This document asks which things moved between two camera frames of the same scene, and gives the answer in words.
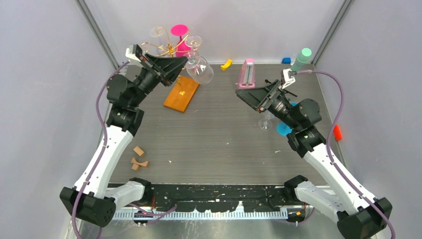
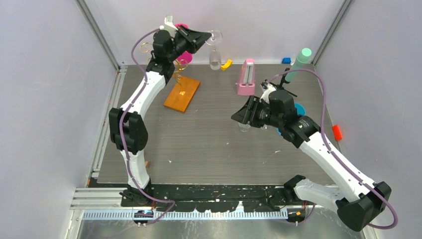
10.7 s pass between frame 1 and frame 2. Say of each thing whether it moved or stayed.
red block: stayed
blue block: stayed
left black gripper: moved
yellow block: stayed
